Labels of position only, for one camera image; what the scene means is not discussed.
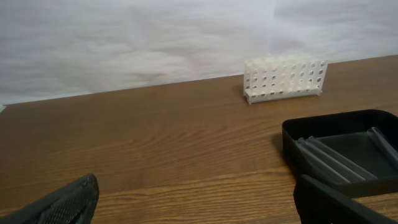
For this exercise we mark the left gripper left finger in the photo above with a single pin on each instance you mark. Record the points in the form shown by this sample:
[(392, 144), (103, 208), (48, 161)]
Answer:
[(65, 202)]

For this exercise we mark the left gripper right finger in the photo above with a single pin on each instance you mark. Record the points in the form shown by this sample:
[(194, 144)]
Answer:
[(326, 208)]

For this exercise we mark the black tray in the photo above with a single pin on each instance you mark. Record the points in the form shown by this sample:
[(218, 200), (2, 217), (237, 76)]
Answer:
[(342, 124)]

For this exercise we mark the white test tube rack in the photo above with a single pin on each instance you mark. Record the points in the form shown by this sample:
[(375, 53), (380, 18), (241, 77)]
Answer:
[(283, 77)]

